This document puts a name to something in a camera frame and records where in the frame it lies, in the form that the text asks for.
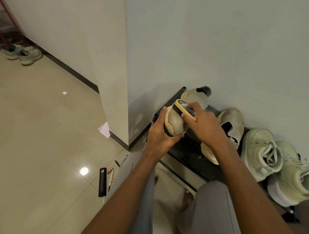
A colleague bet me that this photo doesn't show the black metal shoe rack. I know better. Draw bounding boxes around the black metal shoe rack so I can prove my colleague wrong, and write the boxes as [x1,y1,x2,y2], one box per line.
[143,86,300,225]

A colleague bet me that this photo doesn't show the person's right hand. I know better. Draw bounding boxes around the person's right hand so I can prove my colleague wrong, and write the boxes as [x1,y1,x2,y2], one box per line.
[181,101,230,150]

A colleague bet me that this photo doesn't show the folded white paper sheet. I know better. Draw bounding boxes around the folded white paper sheet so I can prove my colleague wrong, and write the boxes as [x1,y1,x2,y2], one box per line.
[98,122,111,139]

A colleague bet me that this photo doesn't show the person's grey trousers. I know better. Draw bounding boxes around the person's grey trousers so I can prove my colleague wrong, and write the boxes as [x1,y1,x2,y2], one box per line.
[103,151,242,234]

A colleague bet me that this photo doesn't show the person's right forearm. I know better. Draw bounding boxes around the person's right forearm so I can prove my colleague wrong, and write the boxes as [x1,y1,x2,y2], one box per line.
[210,139,301,234]

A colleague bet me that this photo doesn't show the yellow shoe brush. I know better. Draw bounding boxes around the yellow shoe brush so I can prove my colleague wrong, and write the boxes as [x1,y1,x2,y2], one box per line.
[174,99,197,122]

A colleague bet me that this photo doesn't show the white lace-up sneaker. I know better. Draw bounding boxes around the white lace-up sneaker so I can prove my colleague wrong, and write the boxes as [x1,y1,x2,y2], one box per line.
[240,128,284,183]
[267,141,309,208]

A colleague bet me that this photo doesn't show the person's left hand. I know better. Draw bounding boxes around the person's left hand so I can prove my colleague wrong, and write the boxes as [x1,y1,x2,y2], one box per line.
[145,106,185,160]

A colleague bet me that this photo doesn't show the person's right foot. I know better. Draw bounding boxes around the person's right foot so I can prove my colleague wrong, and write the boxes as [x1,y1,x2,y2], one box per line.
[181,189,195,213]

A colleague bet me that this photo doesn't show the maroon metal rack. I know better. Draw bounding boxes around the maroon metal rack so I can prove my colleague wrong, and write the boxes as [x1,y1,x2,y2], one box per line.
[0,0,25,50]

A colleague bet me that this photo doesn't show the person's left forearm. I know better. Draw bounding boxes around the person's left forearm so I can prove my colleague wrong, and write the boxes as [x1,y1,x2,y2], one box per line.
[81,151,163,234]

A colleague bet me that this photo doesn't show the beige slip-on shoe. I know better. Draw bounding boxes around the beige slip-on shoe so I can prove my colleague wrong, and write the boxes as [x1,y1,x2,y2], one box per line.
[201,108,246,166]
[164,86,213,137]

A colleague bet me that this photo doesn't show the grey chunky sneaker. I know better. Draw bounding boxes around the grey chunky sneaker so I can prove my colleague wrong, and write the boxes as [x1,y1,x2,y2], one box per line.
[1,44,35,60]
[18,47,43,66]

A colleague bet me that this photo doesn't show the black rectangular device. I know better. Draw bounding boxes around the black rectangular device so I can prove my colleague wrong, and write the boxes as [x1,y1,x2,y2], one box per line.
[98,167,107,198]

